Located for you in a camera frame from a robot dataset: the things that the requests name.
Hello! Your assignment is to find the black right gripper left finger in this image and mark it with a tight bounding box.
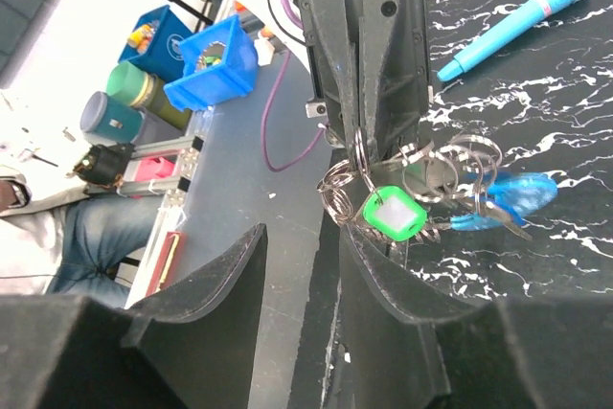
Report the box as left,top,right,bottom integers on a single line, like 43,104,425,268
1,224,267,408

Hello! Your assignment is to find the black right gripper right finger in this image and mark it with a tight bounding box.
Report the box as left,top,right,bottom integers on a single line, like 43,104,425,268
339,225,612,408

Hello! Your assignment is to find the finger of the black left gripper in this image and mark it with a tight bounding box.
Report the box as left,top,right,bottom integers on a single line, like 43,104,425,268
299,0,359,167
358,0,430,155

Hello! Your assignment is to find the blue tagged key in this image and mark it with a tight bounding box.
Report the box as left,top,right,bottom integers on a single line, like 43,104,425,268
450,172,557,241

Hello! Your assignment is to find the green tagged key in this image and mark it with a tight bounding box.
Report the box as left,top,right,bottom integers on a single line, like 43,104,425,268
362,185,428,242

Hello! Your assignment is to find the red flat tool case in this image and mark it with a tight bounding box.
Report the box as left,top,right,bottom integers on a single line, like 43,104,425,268
146,231,186,297

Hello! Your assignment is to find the seated person in jeans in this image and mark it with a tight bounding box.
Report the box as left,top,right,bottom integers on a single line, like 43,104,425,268
1,165,162,307

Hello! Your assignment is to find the dark blue plastic bin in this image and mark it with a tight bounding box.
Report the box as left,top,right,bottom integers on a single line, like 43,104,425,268
118,5,193,82

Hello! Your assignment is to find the green tape roll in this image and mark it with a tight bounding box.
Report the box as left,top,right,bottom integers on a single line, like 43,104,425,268
105,60,191,130

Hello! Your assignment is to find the teal cylindrical can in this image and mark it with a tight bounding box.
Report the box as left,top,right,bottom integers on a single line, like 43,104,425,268
79,91,144,144

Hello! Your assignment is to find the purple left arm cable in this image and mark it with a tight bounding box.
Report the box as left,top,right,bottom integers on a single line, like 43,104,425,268
261,0,327,173

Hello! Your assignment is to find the aluminium rail frame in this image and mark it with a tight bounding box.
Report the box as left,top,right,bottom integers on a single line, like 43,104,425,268
116,106,216,308

